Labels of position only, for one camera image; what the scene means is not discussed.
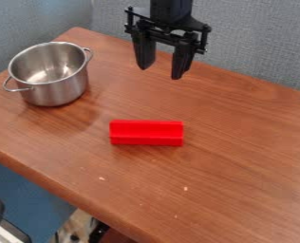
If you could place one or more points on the stainless steel pot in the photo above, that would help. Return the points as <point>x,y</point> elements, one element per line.
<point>47,73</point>

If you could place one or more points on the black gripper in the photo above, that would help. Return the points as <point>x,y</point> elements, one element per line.
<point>166,23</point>

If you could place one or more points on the red rectangular block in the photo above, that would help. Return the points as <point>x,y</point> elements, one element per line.
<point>132,132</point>

